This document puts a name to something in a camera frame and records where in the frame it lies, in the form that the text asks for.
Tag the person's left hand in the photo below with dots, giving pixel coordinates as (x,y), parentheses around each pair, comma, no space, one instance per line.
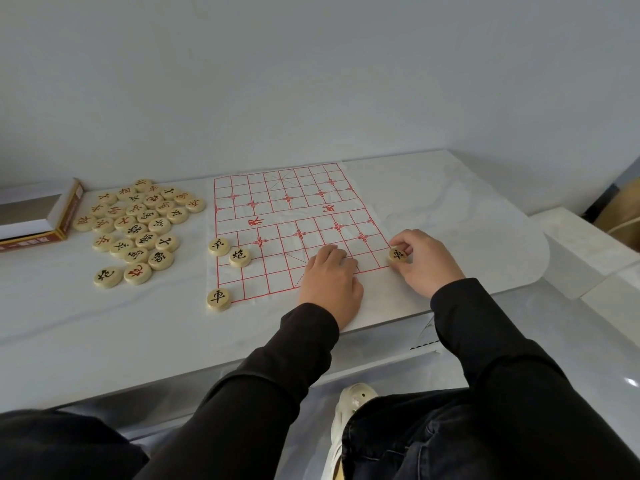
(332,289)

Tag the person's right hand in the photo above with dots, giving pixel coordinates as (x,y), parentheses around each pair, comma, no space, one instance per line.
(430,267)

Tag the round black-marked chess piece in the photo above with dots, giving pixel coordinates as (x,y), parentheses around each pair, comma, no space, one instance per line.
(397,254)
(219,246)
(218,299)
(240,257)

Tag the red grid xiangqi board sheet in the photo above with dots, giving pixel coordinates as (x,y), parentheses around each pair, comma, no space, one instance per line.
(280,214)

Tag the pile of wooden xiangqi pieces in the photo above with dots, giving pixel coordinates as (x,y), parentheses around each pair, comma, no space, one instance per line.
(145,214)

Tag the person's right forearm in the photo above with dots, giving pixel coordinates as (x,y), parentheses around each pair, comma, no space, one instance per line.
(525,394)

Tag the person's left forearm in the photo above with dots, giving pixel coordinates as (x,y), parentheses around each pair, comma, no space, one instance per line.
(250,404)

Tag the person's white perforated shoe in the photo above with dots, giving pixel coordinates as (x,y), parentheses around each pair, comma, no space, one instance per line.
(350,409)

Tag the grey desk drawer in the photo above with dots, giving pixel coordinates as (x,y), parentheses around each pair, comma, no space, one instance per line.
(360,359)

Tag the white marble ledge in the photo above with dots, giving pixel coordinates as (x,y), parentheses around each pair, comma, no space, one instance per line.
(575,244)

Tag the brown cardboard panel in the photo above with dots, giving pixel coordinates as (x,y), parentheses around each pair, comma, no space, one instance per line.
(622,209)

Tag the white cardboard box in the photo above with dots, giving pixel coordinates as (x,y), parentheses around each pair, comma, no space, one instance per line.
(25,228)

